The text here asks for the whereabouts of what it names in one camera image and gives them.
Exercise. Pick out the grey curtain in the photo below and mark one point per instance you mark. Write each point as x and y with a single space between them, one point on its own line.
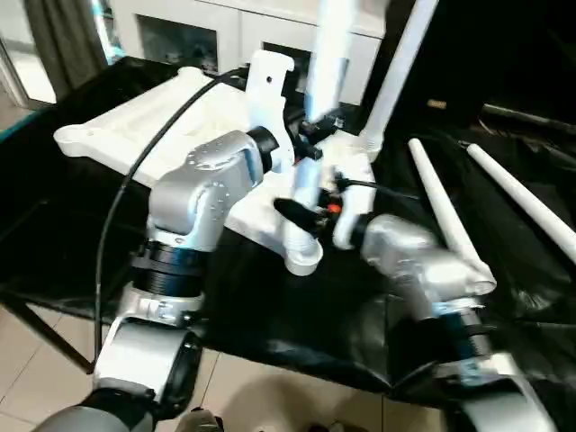
63 40

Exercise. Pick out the white display cabinet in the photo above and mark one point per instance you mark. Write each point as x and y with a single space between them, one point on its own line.
234 27

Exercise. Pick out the small tan label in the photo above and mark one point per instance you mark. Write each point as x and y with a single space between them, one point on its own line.
437 104

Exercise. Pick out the black work table frame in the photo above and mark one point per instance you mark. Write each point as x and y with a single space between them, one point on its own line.
49 328

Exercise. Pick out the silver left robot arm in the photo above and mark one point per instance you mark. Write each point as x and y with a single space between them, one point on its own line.
193 193

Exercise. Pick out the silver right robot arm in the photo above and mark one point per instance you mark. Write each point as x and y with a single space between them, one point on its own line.
418 261

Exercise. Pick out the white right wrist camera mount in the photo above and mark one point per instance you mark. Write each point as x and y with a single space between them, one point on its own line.
355 211

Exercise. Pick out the dark tall cabinet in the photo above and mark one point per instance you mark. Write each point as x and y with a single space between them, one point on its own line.
495 45

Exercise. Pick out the long black rod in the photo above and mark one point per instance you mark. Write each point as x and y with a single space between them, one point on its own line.
526 118

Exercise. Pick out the white plastic table top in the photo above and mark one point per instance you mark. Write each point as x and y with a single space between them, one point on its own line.
189 121

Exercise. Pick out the white plastic table leg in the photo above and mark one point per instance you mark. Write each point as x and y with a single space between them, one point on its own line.
522 202
441 207
400 81
330 67

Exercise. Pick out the black mat cloth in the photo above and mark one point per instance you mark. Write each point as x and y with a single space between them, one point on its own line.
315 315

